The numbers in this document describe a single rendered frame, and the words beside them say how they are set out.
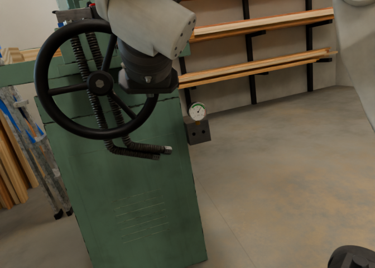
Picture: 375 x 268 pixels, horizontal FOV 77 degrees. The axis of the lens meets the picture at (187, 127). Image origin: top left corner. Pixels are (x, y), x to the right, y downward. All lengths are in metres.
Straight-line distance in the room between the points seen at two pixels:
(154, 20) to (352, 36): 0.24
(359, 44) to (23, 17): 3.30
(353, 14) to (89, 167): 0.78
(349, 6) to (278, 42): 3.56
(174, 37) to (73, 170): 0.67
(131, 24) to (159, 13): 0.04
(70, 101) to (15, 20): 2.67
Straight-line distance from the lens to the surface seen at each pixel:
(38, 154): 1.65
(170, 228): 1.01
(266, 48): 3.82
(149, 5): 0.32
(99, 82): 0.60
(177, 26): 0.30
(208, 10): 3.49
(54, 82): 0.83
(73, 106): 0.82
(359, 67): 0.39
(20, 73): 0.85
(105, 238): 1.01
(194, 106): 0.77
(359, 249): 0.96
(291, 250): 1.20
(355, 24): 0.37
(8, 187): 2.21
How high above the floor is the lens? 0.84
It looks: 16 degrees down
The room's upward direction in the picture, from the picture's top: 10 degrees counter-clockwise
